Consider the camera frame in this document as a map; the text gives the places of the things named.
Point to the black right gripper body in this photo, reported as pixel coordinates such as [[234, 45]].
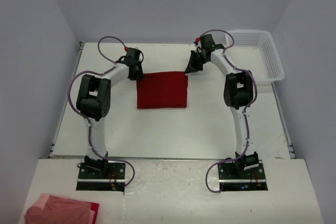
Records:
[[197, 62]]

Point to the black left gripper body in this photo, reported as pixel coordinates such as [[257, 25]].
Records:
[[138, 74]]

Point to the red t-shirt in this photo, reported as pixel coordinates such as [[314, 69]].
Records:
[[94, 212], [162, 90]]

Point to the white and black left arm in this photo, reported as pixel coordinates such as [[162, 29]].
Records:
[[94, 102]]

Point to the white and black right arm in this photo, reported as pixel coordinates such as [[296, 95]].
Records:
[[240, 92]]

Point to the folded red t-shirt in stack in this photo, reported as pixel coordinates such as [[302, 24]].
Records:
[[94, 212]]

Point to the white perforated plastic basket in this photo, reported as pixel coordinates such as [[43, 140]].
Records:
[[255, 50]]

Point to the folded pink t-shirt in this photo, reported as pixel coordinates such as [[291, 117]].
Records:
[[54, 209]]

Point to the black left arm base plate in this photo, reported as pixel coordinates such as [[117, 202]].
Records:
[[111, 178]]

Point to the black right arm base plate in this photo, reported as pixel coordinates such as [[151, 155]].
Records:
[[232, 179]]

